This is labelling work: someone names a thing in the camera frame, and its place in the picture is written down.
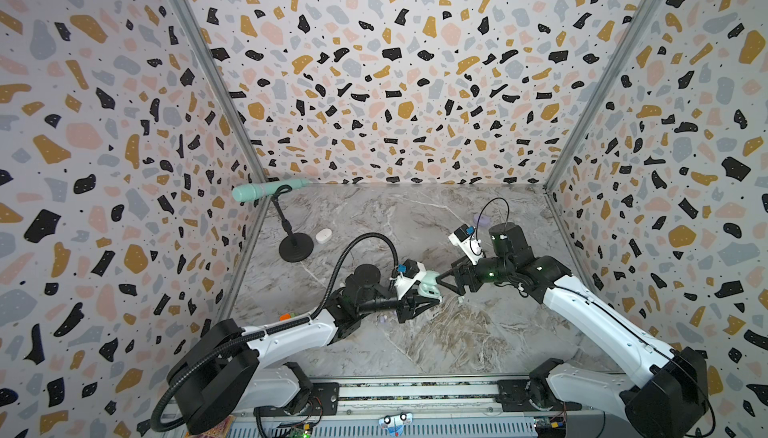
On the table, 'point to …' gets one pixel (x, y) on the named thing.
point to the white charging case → (323, 235)
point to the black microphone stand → (294, 247)
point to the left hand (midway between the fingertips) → (439, 293)
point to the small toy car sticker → (394, 423)
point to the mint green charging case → (428, 286)
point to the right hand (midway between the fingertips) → (447, 268)
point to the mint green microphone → (259, 190)
